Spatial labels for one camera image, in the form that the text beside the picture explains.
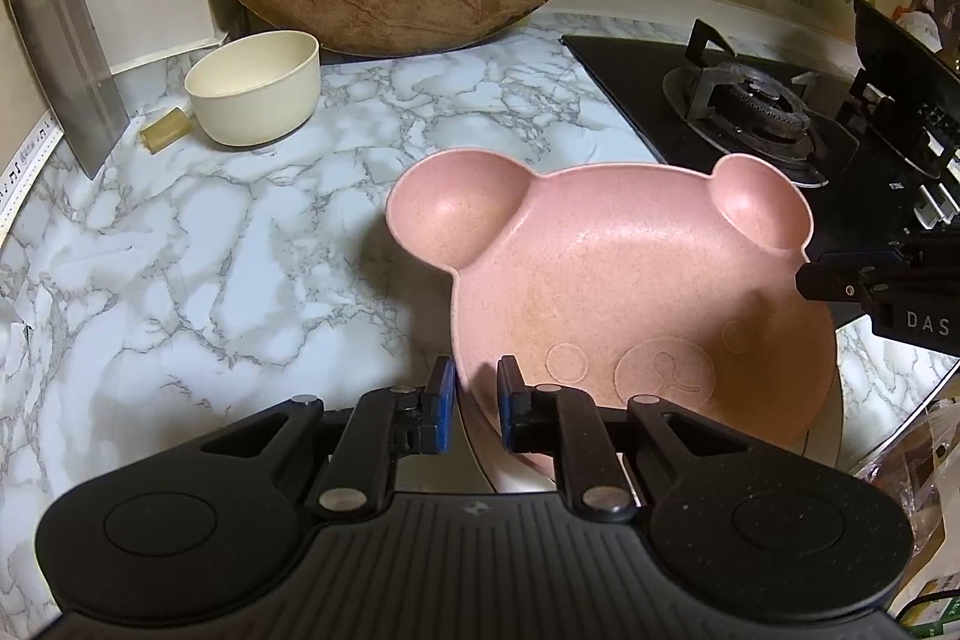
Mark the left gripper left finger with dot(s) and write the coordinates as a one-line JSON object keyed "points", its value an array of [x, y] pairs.
{"points": [[363, 445]]}

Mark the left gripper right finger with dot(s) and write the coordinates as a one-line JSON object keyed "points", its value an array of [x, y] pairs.
{"points": [[565, 425]]}

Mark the white plain plate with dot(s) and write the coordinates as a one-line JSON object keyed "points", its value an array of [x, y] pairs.
{"points": [[881, 386]]}

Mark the pink bear-shaped plate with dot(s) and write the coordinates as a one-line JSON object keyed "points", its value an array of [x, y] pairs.
{"points": [[627, 279]]}

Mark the cream small bowl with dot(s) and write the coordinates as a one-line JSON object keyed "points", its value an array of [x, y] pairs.
{"points": [[256, 89]]}

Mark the black gas stove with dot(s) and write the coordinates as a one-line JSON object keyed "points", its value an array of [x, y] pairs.
{"points": [[871, 168]]}

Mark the cleaver with wooden handle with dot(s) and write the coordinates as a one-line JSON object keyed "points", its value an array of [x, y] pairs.
{"points": [[65, 53]]}

